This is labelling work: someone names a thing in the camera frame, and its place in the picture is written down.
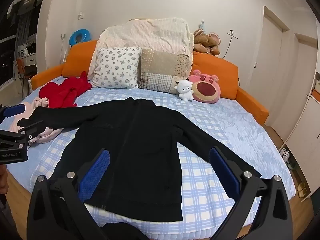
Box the white cabinet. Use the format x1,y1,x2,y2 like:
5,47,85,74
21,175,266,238
285,71,320,203

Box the dark window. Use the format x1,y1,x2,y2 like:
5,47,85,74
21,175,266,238
0,0,50,85

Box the white sneakers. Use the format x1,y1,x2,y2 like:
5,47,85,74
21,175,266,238
279,148,291,162

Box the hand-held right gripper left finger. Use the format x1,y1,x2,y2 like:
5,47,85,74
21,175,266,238
26,148,112,240

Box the wooden bed base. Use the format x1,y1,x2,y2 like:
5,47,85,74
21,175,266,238
6,172,34,220

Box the beige patchwork pillow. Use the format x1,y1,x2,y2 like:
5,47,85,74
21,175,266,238
137,48,192,95

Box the orange chair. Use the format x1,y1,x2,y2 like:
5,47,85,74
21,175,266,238
16,58,32,98

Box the orange bed frame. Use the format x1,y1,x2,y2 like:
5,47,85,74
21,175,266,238
30,39,270,125

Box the brown plush toy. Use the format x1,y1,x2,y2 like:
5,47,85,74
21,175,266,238
193,29,222,56

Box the pink garment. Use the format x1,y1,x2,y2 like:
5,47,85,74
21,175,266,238
9,96,64,144

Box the red garment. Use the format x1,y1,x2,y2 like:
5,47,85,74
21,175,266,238
39,71,92,109

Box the floral pillow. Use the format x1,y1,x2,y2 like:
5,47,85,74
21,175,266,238
87,46,142,89

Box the cream quilt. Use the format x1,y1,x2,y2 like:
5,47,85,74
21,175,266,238
87,17,195,80

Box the thin dark cable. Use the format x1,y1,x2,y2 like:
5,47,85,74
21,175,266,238
221,34,238,59

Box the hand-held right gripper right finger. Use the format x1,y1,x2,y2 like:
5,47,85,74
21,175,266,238
209,146,293,240

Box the blue ring seat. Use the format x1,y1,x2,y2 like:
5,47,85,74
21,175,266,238
69,29,91,47

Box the yellow slippers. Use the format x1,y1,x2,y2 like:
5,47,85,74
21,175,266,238
296,182,309,197

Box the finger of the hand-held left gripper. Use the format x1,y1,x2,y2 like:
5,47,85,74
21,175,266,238
0,104,27,124
15,120,45,143

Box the black jacket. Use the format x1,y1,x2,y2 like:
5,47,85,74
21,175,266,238
18,96,262,223

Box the white door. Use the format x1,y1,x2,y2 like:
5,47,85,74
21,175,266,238
246,5,290,98
265,31,318,140

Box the white sheep plush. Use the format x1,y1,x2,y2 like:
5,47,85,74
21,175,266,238
174,79,194,102

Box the blue plaid bedsheet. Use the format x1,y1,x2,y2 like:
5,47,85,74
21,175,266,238
6,76,297,240

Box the white desk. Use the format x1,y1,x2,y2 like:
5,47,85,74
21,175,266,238
16,54,38,67

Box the person's black clothing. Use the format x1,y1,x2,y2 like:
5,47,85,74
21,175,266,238
102,222,149,240

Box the person's left hand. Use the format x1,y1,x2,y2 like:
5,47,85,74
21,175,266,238
0,166,8,195

